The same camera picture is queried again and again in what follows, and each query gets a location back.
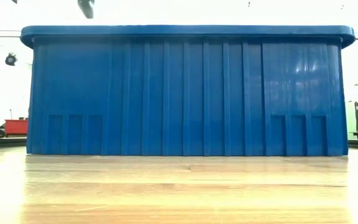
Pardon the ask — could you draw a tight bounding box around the blue plastic bin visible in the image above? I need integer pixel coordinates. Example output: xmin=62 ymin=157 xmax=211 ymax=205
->
xmin=20 ymin=24 xmax=356 ymax=157

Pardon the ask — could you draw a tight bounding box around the red storage box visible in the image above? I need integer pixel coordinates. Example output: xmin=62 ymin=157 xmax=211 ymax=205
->
xmin=4 ymin=118 xmax=29 ymax=136

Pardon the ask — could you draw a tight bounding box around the round black wall fixture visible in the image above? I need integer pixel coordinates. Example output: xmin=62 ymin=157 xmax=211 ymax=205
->
xmin=4 ymin=52 xmax=17 ymax=67

